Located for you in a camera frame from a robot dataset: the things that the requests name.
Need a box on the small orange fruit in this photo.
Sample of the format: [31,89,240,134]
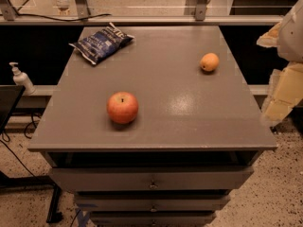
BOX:
[200,53,220,72]

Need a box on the black floor stand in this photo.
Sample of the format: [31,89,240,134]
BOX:
[0,172,63,227]

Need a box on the red apple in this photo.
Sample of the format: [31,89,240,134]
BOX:
[107,92,139,124]

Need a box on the white pump dispenser bottle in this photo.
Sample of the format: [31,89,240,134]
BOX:
[9,61,35,95]

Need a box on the black cable on shelf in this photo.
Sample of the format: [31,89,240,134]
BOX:
[0,0,112,23]

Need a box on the grey drawer cabinet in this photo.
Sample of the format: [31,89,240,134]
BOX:
[29,26,276,227]

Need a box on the blue chip bag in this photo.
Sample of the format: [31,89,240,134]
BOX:
[71,23,134,65]

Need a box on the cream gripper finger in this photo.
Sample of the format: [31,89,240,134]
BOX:
[261,62,303,124]
[257,23,281,48]

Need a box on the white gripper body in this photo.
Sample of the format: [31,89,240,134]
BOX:
[277,0,303,62]

